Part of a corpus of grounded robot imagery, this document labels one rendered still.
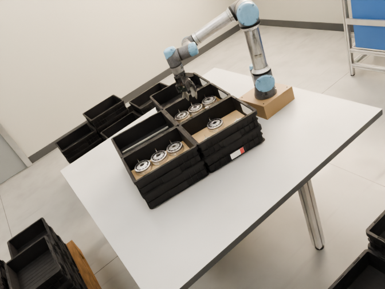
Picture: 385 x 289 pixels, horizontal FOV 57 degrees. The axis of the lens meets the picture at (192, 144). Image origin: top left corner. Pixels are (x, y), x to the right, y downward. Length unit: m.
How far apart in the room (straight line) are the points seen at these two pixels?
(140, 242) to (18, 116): 3.26
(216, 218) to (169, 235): 0.26
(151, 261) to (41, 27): 3.54
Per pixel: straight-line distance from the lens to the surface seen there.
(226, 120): 2.25
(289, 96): 2.46
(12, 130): 4.94
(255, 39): 2.12
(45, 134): 5.02
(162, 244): 1.87
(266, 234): 2.61
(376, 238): 1.77
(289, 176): 1.93
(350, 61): 3.95
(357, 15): 3.69
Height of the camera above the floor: 2.01
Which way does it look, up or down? 33 degrees down
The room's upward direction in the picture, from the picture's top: 24 degrees counter-clockwise
